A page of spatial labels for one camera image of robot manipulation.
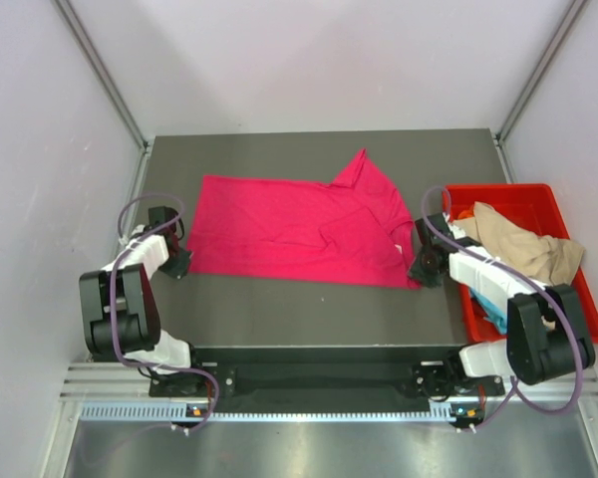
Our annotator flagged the pink t shirt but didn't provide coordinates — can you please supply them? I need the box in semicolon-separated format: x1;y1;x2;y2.
187;150;419;289

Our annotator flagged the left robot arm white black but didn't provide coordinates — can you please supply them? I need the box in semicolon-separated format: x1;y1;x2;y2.
79;206;206;397

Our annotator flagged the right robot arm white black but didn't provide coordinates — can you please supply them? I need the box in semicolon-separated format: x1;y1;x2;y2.
409;213;596;394

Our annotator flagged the orange t shirt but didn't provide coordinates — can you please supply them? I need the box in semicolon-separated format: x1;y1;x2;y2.
456;205;474;220

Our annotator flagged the blue t shirt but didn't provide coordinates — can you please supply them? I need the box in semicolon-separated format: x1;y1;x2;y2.
470;291;507;335

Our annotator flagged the beige t shirt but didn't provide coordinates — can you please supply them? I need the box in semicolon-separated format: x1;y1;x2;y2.
448;202;585;312

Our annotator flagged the red plastic bin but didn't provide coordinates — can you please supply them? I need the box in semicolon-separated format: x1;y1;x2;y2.
447;184;598;344

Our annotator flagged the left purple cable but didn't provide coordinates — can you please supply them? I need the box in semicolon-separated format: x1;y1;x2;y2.
110;192;221;432

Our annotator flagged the purple cable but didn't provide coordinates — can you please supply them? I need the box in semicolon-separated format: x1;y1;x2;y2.
110;192;221;432
421;185;587;434

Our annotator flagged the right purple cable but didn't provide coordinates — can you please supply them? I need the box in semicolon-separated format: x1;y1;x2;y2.
421;185;587;434

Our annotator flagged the aluminium frame rail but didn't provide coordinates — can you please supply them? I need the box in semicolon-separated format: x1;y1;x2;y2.
59;361;598;399

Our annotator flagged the slotted cable duct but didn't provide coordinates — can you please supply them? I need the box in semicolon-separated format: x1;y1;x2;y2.
80;401;478;423

